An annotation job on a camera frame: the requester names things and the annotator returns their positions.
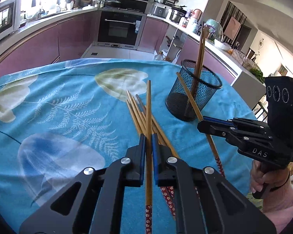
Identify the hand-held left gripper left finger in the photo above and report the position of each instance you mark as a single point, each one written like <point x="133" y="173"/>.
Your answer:
<point x="144" y="156"/>

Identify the wooden chopstick with red end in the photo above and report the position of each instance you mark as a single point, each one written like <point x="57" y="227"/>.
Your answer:
<point x="199" y="53"/>
<point x="185" y="89"/>
<point x="149" y="126"/>
<point x="202" y="53"/>

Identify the green plant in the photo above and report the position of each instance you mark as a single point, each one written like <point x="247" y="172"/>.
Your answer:
<point x="257" y="74"/>

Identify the person's right forearm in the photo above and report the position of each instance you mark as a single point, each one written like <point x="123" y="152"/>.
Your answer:
<point x="285" y="207"/>

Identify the green glass jar appliance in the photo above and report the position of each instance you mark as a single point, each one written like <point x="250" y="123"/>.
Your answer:
<point x="214" y="28"/>

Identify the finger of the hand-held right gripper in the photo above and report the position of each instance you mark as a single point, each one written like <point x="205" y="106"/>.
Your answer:
<point x="214" y="129"/>
<point x="217" y="119"/>

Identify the clear plastic bottle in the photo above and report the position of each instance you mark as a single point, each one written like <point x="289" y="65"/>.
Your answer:
<point x="159" y="56"/>

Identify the stainless steel box appliance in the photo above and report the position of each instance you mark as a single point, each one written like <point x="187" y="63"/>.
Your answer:
<point x="159" y="11"/>

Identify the pink kettle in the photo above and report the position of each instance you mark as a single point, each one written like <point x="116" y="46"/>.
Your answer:
<point x="197" y="14"/>

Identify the white bowl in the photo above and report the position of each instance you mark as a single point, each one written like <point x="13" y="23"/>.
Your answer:
<point x="222" y="45"/>

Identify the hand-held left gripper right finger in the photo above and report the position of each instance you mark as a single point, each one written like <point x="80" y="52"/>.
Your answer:
<point x="154" y="156"/>

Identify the silver microwave oven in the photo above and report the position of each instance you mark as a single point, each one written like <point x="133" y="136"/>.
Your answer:
<point x="5" y="19"/>

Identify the black mesh utensil holder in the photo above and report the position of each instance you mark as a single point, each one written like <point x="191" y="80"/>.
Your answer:
<point x="210" y="87"/>

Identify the person's right hand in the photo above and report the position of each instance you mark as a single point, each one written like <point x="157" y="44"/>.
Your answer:
<point x="273" y="179"/>

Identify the purple cabinets under white counter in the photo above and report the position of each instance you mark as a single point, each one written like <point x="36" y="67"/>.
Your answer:
<point x="153" y="34"/>

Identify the curved purple kitchen cabinets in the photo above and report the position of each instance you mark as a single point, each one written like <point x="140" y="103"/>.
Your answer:
<point x="44" y="41"/>

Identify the framed wall picture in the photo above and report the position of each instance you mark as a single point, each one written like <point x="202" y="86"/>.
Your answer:
<point x="234" y="28"/>

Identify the bunch of wooden chopsticks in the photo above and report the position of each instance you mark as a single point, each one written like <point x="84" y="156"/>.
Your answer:
<point x="136" y="112"/>

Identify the group of clear glass cups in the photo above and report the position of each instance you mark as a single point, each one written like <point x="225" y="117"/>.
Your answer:
<point x="241" y="58"/>

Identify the blue floral tablecloth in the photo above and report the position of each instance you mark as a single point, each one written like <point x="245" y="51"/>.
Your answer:
<point x="70" y="107"/>

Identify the built-in black oven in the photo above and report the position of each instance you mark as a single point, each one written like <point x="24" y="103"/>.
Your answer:
<point x="119" y="29"/>

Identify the silver rice cooker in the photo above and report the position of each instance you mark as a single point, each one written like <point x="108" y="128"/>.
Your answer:
<point x="177" y="15"/>

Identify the white side cabinet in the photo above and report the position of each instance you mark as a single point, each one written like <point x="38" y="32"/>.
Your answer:
<point x="249" y="87"/>

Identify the black wok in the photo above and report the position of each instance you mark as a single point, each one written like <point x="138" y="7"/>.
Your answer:
<point x="112" y="3"/>

